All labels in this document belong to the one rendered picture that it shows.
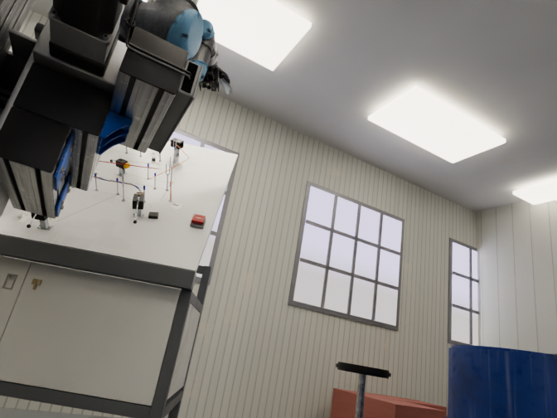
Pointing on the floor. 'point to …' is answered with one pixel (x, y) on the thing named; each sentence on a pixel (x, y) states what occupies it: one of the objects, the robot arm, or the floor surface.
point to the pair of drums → (501, 383)
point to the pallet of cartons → (382, 406)
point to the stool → (362, 381)
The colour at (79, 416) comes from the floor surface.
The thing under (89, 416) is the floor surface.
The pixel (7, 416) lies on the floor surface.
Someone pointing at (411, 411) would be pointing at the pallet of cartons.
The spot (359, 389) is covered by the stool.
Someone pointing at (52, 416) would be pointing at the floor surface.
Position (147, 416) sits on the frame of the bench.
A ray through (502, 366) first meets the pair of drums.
